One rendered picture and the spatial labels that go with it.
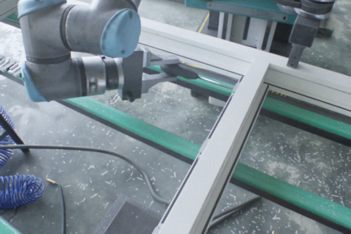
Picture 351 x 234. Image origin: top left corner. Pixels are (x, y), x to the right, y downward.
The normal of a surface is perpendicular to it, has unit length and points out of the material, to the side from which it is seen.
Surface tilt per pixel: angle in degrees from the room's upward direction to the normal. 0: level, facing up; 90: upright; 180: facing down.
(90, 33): 63
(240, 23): 90
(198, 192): 0
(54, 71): 76
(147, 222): 0
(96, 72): 45
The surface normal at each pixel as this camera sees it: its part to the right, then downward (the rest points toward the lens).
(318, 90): -0.48, 0.66
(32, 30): -0.25, 0.46
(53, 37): -0.25, 0.64
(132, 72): 0.42, 0.53
